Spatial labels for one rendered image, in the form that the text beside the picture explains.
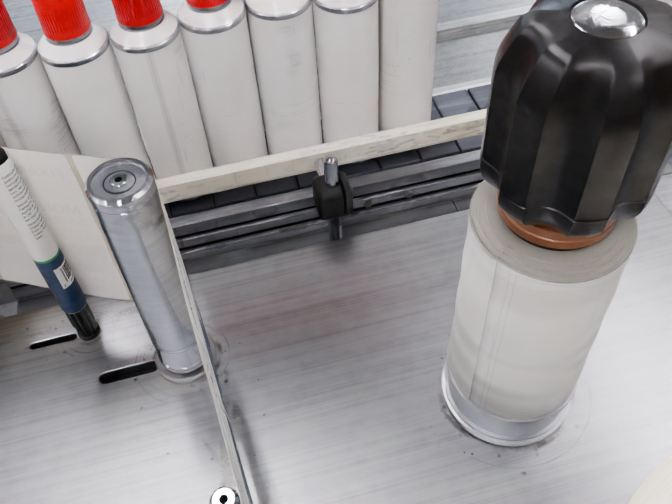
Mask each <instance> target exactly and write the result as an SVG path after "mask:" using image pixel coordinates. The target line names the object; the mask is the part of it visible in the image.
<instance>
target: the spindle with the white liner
mask: <svg viewBox="0 0 672 504"><path fill-rule="evenodd" d="M671 153H672V6H670V5H669V4H668V3H666V2H662V1H658V0H536V2H535V3H534V4H533V5H532V7H531V8H530V10H529V11H528V12H526V13H524V14H523V15H522V16H520V17H519V19H518V20H517V21H516V22H515V23H514V24H513V26H512V27H511V28H510V29H509V31H508V32H507V34H506V35H505V36H504V38H503V40H502V41H501V43H500V45H499V48H498V50H497V53H496V56H495V60H494V65H493V71H492V78H491V84H490V91H489V98H488V105H487V111H486V118H485V125H484V132H483V138H482V145H481V152H480V172H481V175H482V176H483V178H484V180H483V181H482V182H481V183H480V185H479V186H478V187H477V189H476V190H475V192H474V194H473V197H472V199H471V203H470V209H469V221H468V229H467V236H466V241H465V245H464V250H463V257H462V266H461V276H460V281H459V285H458V291H457V297H456V304H455V315H454V320H453V324H452V329H451V337H450V342H449V345H448V349H447V355H446V362H445V365H444V368H443V372H442V381H441V385H442V393H443V397H444V400H445V403H446V405H447V407H448V409H449V411H450V413H451V414H452V416H453V417H454V418H455V419H456V421H457V422H458V423H459V424H460V425H461V426H462V427H463V428H465V429H466V430H467V431H468V432H470V433H471V434H473V435H474V436H476V437H478V438H480V439H482V440H485V441H487V442H490V443H493V444H497V445H502V446H525V445H530V444H533V443H536V442H539V441H541V440H543V439H545V438H547V437H548V436H550V435H551V434H552V433H554V432H555V431H556V430H557V429H558V428H559V427H560V425H561V424H562V423H563V421H564V419H565V417H566V415H567V413H568V410H569V408H570V403H571V399H572V397H573V395H574V393H575V390H576V387H577V384H578V379H579V376H580V374H581V372H582V370H583V367H584V364H585V361H586V359H587V356H588V353H589V351H590V349H591V347H592V345H593V343H594V341H595V339H596V337H597V334H598V332H599V329H600V327H601V324H602V321H603V318H604V315H605V313H606V311H607V309H608V307H609V305H610V303H611V301H612V299H613V297H614V294H615V292H616V290H617V287H618V284H619V281H620V278H621V275H622V273H623V271H624V268H625V266H626V264H627V262H628V260H629V258H630V256H631V254H632V252H633V250H634V248H635V245H636V242H637V237H638V226H637V221H636V216H638V215H639V214H640V213H641V212H642V211H643V210H644V209H645V208H646V206H647V205H648V204H649V202H650V200H651V199H652V197H653V195H654V193H655V190H656V188H657V186H658V183H659V181H660V179H661V176H662V174H663V172H664V169H665V167H666V164H667V162H668V160H669V157H670V155H671Z"/></svg>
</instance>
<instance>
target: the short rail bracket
mask: <svg viewBox="0 0 672 504"><path fill-rule="evenodd" d="M323 167H324V175H320V176H316V177H314V178H313V180H312V188H313V198H314V202H315V205H316V208H317V211H318V214H319V217H320V218H321V219H322V220H328V230H329V242H330V241H335V240H339V239H342V225H341V217H344V215H345V213H346V215H351V214H352V213H353V210H354V208H353V196H354V191H353V188H352V187H351V186H350V183H349V181H348V178H347V176H346V174H345V173H344V172H342V171H338V159H337V157H336V156H335V155H333V154H328V155H326V156H325V157H324V159H323ZM344 210H345V213H344Z"/></svg>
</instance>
